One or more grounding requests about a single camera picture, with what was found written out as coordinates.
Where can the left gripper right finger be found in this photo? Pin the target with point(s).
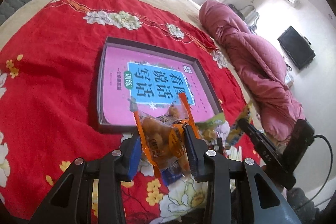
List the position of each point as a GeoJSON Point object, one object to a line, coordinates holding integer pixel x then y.
{"type": "Point", "coordinates": [259, 201]}

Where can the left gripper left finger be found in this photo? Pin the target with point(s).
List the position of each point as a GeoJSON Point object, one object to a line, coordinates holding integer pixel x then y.
{"type": "Point", "coordinates": [70, 199]}

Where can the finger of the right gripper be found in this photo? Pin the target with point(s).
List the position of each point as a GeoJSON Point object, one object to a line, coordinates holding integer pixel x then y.
{"type": "Point", "coordinates": [251, 131]}

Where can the green yellow cake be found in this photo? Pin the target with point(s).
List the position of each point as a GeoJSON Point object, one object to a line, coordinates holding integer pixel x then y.
{"type": "Point", "coordinates": [213, 128]}

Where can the orange pack fried snack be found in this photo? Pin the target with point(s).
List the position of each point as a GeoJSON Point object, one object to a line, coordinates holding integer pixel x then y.
{"type": "Point", "coordinates": [163, 138]}

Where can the person's right hand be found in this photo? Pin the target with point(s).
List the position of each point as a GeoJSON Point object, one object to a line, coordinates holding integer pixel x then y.
{"type": "Point", "coordinates": [282, 179]}

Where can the pink quilted blanket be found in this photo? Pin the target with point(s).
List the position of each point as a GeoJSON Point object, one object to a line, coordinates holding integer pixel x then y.
{"type": "Point", "coordinates": [258, 64]}

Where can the blue cookie packet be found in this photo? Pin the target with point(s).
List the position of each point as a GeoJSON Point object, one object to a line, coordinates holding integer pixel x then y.
{"type": "Point", "coordinates": [173, 173]}

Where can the black television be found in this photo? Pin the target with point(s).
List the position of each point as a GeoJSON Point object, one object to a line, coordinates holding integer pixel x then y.
{"type": "Point", "coordinates": [296, 47]}

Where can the pink book blue title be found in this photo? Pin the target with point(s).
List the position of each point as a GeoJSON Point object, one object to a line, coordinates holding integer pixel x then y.
{"type": "Point", "coordinates": [155, 84]}

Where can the white drying rack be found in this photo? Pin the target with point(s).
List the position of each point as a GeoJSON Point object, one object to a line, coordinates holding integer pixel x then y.
{"type": "Point", "coordinates": [251, 17]}

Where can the shallow grey cardboard box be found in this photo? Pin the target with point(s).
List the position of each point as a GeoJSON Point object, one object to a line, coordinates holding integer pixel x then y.
{"type": "Point", "coordinates": [155, 82]}

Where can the red floral cloth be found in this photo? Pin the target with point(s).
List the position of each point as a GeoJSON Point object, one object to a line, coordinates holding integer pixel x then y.
{"type": "Point", "coordinates": [49, 70]}

